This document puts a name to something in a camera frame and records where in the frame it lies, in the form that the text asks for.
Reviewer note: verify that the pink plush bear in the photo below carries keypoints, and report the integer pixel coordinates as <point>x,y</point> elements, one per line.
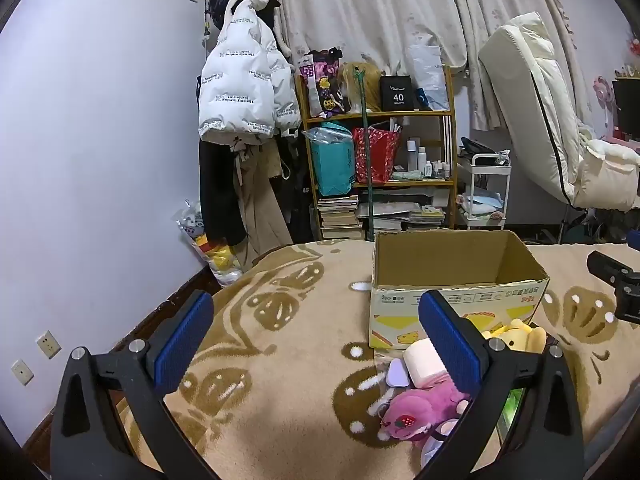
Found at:
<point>420,410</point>

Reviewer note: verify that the red gift bag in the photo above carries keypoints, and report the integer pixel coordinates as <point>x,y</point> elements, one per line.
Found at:
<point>384,155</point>

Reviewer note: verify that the row of white bottles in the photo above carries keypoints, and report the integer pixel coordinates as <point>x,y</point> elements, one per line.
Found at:
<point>430,167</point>

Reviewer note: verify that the blue cloth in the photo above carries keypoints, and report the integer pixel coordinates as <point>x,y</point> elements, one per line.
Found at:
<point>482,204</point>

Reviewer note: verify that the small white lavender case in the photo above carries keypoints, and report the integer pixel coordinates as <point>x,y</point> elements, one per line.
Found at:
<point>397,375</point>

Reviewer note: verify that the green pole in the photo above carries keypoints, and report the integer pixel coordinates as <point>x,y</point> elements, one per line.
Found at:
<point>369,160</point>

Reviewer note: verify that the white recliner chair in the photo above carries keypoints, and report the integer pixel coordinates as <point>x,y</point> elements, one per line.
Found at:
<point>530,85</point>

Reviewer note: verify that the wooden shelf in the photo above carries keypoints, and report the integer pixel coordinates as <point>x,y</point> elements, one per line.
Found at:
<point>350,117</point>

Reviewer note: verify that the green tissue pack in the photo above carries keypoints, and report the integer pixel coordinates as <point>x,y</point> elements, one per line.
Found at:
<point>512,405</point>

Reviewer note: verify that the yellow wig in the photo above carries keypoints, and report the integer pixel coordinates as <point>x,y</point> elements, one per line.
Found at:
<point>371,91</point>

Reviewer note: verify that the clear plastic packet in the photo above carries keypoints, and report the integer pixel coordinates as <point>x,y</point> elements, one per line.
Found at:
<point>435,447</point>

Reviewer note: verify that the white puffer jacket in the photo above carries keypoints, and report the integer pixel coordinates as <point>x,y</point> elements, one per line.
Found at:
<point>235,90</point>

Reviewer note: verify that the yellow plush toy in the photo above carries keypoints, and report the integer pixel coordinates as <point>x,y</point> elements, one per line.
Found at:
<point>520,335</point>

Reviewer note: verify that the colourful toy package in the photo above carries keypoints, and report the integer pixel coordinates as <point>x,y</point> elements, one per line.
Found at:
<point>322,90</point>

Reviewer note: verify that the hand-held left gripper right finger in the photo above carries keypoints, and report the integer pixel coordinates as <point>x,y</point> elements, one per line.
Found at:
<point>450,347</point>

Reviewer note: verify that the black coat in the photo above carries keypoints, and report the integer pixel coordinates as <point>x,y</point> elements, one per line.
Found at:
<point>220,195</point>

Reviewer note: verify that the plastic bag of toys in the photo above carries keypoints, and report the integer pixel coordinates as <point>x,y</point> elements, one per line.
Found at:
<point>220,260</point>

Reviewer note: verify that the beige printed blanket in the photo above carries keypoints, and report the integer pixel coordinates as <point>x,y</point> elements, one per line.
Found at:
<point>300,340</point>

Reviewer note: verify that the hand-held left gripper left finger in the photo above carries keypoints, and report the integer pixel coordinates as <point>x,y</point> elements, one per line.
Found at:
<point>182,347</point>

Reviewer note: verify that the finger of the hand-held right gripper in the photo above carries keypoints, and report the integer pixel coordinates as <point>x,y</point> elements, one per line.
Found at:
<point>607,267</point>

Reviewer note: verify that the white wall outlet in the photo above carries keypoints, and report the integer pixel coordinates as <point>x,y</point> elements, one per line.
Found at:
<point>48,344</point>
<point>22,372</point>

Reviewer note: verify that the printed cardboard box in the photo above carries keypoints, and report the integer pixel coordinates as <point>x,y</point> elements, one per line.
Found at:
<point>500,260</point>

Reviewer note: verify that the beige coat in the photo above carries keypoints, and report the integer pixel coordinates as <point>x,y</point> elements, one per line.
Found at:
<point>260,210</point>

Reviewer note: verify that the white tissue roll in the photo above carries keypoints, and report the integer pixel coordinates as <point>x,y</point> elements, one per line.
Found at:
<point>420,360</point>

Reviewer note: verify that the stack of magazines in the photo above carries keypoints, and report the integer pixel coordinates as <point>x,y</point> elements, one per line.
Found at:
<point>405,215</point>

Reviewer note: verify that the black hat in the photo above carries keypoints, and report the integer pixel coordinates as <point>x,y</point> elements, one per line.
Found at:
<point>222,2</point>

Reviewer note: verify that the black box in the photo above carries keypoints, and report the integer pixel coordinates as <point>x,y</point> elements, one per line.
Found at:
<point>398,94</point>

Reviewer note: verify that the teal bag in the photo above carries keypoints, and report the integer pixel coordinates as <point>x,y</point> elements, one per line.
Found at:
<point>332,165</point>

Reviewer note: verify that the white plastic bag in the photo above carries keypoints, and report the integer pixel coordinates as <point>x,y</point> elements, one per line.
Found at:
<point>430,75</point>

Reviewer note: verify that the stack of books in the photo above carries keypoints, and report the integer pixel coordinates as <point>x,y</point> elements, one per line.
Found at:
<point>340,220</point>

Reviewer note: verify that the black bag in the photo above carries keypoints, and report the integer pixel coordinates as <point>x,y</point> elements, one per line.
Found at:
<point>477,147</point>

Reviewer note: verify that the white trolley cart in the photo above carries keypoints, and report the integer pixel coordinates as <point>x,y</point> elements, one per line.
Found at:
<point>482,158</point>

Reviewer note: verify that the cream patterned curtain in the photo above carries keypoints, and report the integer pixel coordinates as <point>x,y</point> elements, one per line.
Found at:
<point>375,10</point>

